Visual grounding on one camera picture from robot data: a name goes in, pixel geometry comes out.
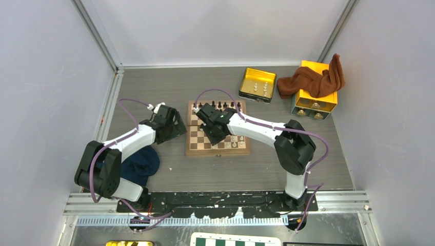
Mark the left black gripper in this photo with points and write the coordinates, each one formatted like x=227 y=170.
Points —
x=178 y=129

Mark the yellow drawer box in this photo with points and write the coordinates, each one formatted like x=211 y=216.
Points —
x=303 y=104

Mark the green checkered calibration board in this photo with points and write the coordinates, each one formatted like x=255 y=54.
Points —
x=213 y=239

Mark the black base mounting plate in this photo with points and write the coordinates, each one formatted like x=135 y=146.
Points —
x=251 y=204

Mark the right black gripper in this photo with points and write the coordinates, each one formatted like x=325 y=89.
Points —
x=213 y=141

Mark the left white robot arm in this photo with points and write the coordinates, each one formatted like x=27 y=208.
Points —
x=100 y=166

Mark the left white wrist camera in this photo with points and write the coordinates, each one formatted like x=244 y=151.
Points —
x=155 y=109

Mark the wooden chess board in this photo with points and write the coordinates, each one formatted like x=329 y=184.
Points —
x=198 y=144

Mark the gold metal tin tray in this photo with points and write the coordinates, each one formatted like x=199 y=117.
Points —
x=257 y=85

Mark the dark blue cloth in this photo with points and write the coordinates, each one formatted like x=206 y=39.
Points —
x=138 y=167

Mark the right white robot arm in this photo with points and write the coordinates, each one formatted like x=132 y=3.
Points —
x=293 y=147

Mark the brown cloth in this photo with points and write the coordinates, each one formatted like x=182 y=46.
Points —
x=317 y=84

